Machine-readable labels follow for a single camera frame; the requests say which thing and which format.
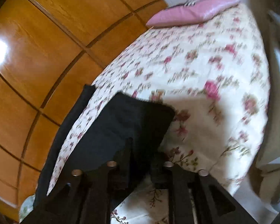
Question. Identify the black pants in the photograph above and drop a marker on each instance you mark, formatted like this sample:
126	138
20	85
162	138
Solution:
123	120

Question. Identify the orange wooden wardrobe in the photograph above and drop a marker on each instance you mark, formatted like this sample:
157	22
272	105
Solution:
49	49

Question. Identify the floral white bedspread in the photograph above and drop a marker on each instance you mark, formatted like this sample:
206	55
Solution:
216	77

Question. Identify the pink pillow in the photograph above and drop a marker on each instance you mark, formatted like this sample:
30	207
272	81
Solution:
190	12

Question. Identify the light blue floral pillow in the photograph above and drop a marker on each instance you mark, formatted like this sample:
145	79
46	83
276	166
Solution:
26	207

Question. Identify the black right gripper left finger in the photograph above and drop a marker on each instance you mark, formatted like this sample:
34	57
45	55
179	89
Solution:
87	195

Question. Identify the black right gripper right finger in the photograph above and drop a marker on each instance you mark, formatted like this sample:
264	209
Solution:
196	197

